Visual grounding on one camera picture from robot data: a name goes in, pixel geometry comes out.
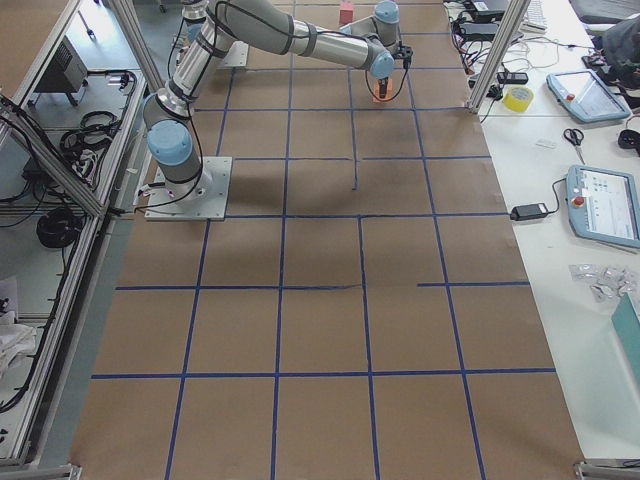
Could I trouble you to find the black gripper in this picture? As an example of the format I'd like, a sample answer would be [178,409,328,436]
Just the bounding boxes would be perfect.
[376,78,389,100]

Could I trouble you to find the orange foam block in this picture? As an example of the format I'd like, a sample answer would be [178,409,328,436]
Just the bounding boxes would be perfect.
[372,78,395,103]

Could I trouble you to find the red foam block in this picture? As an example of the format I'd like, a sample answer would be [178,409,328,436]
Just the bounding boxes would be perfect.
[338,0,355,26]

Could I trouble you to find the yellow tape roll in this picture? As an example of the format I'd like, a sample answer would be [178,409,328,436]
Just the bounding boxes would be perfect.
[503,86,534,113]

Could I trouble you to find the black power adapter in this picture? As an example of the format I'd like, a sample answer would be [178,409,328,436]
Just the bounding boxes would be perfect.
[509,203,549,221]

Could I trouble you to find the brown paper mat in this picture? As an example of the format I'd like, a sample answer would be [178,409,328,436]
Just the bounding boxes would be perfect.
[71,1,581,479]

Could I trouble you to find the plastic bags of screws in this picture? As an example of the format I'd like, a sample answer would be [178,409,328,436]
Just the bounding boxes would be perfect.
[568,263,639,302]

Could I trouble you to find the black electronics box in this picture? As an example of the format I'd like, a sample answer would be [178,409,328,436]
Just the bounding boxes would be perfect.
[35,36,88,106]

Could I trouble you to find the teal board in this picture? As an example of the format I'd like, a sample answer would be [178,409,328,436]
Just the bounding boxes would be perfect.
[611,293,639,397]

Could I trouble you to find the white crumpled cloth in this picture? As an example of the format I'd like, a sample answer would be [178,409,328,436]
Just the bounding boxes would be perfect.
[0,277,39,371]

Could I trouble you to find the aluminium frame post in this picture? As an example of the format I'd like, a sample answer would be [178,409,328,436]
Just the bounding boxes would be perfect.
[466,0,530,114]

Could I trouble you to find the black handled scissors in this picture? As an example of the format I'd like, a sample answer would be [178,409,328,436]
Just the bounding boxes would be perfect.
[563,128,585,165]

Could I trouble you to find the teach pendant near post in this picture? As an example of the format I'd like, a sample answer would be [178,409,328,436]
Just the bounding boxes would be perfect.
[546,70,631,123]

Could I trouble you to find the coiled black cables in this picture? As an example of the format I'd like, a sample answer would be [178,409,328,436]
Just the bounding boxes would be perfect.
[37,205,84,251]

